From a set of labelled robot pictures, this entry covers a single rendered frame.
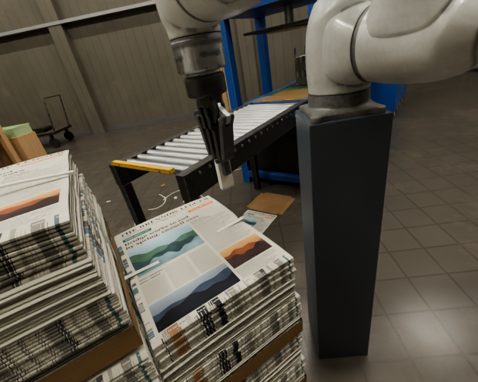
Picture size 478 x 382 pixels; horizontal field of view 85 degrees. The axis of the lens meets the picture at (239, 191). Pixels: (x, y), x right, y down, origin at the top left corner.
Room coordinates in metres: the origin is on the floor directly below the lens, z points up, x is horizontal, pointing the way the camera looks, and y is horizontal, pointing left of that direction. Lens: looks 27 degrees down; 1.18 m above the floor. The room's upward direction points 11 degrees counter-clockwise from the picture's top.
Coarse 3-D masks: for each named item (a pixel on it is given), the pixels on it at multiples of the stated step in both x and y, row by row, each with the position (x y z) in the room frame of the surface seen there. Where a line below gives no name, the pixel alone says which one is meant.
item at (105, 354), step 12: (132, 312) 0.29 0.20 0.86; (120, 336) 0.24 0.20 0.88; (132, 336) 0.24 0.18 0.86; (96, 348) 0.22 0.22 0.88; (108, 348) 0.23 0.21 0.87; (120, 348) 0.24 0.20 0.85; (132, 348) 0.24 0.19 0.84; (84, 360) 0.22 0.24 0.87; (96, 360) 0.22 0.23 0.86; (108, 360) 0.23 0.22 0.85; (60, 372) 0.20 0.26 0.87; (72, 372) 0.21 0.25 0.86; (84, 372) 0.21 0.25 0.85
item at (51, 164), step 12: (48, 156) 0.54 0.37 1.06; (60, 156) 0.52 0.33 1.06; (0, 168) 0.52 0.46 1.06; (12, 168) 0.50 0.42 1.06; (24, 168) 0.48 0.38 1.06; (36, 168) 0.47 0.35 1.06; (48, 168) 0.46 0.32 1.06; (60, 168) 0.45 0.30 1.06; (72, 168) 0.50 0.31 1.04; (0, 180) 0.44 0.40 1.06; (12, 180) 0.43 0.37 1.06; (84, 180) 0.55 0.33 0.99; (84, 192) 0.47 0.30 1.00; (96, 204) 0.53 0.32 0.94
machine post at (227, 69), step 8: (224, 24) 2.42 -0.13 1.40; (224, 32) 2.43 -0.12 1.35; (224, 40) 2.43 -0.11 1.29; (224, 48) 2.44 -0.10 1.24; (232, 48) 2.47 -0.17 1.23; (232, 56) 2.45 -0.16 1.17; (232, 64) 2.44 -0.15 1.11; (232, 72) 2.42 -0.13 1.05; (232, 80) 2.42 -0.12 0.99; (232, 88) 2.43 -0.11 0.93; (232, 96) 2.44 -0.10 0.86; (240, 96) 2.47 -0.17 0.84; (232, 104) 2.45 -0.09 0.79; (240, 104) 2.45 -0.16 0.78; (248, 160) 2.44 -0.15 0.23; (248, 168) 2.43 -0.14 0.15; (248, 176) 2.42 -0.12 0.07
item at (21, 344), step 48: (48, 192) 0.34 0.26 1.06; (0, 240) 0.23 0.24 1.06; (48, 240) 0.24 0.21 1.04; (96, 240) 0.34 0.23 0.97; (0, 288) 0.22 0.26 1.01; (48, 288) 0.23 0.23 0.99; (96, 288) 0.24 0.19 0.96; (0, 336) 0.20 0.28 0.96; (48, 336) 0.21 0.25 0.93; (96, 336) 0.23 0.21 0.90
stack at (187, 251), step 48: (144, 240) 0.52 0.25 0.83; (192, 240) 0.49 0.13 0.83; (240, 240) 0.45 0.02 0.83; (144, 288) 0.37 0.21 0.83; (192, 288) 0.34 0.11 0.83; (240, 288) 0.32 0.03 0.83; (288, 288) 0.36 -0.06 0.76; (144, 336) 0.33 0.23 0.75; (192, 336) 0.27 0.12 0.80; (240, 336) 0.31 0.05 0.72
